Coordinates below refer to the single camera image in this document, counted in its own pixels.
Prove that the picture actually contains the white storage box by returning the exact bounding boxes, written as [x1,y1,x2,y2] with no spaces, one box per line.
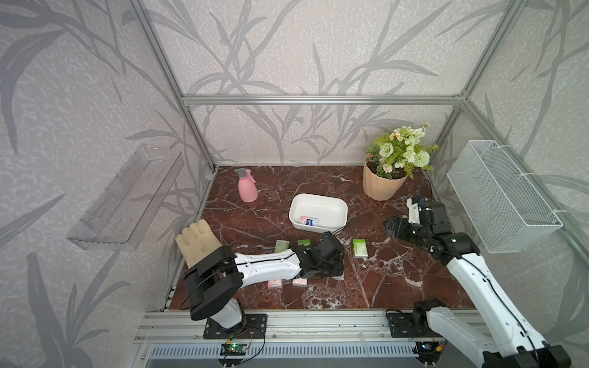
[288,193,348,233]

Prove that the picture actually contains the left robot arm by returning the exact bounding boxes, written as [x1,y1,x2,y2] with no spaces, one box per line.
[183,232,345,330]

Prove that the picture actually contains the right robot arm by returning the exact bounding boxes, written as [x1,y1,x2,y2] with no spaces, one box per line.
[383,197,572,367]

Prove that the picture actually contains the beige flower pot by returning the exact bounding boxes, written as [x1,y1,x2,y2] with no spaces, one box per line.
[363,154,407,201]

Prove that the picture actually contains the artificial green white flowers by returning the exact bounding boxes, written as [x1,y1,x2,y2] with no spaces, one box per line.
[367,123,439,180]

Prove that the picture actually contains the pink spray bottle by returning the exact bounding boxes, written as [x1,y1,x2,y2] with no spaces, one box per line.
[234,168,259,203]

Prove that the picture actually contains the right circuit board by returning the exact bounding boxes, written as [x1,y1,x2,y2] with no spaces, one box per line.
[415,341,446,358]

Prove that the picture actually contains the beige work glove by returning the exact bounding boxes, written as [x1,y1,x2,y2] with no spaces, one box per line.
[175,219,222,268]

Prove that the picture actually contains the left green circuit board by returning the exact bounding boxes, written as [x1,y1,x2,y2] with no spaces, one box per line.
[219,343,249,359]

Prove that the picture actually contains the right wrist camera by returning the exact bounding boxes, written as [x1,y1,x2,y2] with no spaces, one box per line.
[406,197,420,225]

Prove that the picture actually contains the white wire mesh basket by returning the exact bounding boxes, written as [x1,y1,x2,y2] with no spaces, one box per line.
[447,140,563,254]

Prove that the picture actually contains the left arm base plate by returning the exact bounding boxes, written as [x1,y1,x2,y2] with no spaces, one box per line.
[203,313,268,340]

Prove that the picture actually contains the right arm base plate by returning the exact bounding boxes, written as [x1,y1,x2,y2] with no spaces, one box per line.
[385,309,442,339]

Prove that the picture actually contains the aluminium front rail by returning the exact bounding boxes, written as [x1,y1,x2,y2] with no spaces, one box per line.
[133,309,394,344]

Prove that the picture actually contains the clear acrylic wall shelf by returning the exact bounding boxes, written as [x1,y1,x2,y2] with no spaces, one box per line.
[66,144,185,251]

